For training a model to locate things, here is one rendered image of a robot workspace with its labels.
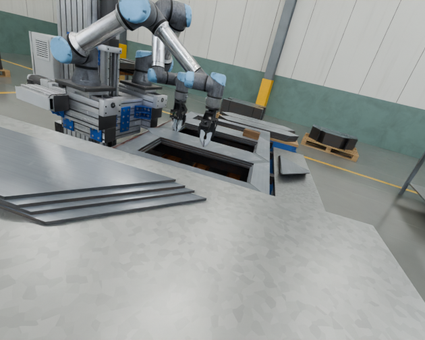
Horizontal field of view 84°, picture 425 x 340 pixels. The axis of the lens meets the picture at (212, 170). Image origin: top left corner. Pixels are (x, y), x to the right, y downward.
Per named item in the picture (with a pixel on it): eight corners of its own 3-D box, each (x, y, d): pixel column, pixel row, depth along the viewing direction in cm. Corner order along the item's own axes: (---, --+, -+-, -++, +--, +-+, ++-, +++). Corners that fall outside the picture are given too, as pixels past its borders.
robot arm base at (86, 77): (65, 79, 132) (64, 61, 127) (88, 80, 145) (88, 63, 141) (85, 86, 127) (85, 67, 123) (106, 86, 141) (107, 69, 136)
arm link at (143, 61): (133, 67, 177) (134, 47, 171) (151, 70, 183) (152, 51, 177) (135, 69, 167) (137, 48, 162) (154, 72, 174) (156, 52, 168)
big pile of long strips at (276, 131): (294, 134, 246) (296, 129, 244) (298, 145, 211) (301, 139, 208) (221, 115, 256) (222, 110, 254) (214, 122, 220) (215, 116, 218)
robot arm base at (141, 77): (127, 81, 174) (127, 67, 170) (139, 81, 188) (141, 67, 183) (143, 86, 170) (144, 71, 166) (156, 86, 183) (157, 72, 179)
